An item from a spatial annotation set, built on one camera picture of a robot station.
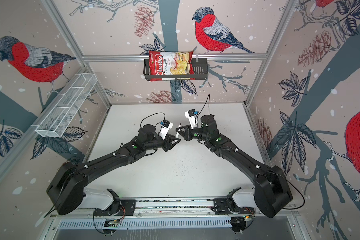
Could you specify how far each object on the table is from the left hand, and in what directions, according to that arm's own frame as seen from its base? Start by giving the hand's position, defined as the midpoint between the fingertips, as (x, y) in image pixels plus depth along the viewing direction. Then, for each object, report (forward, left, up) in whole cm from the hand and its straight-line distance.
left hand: (178, 139), depth 76 cm
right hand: (+3, +2, +2) cm, 4 cm away
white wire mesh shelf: (+6, +60, +10) cm, 61 cm away
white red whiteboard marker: (+2, 0, +3) cm, 4 cm away
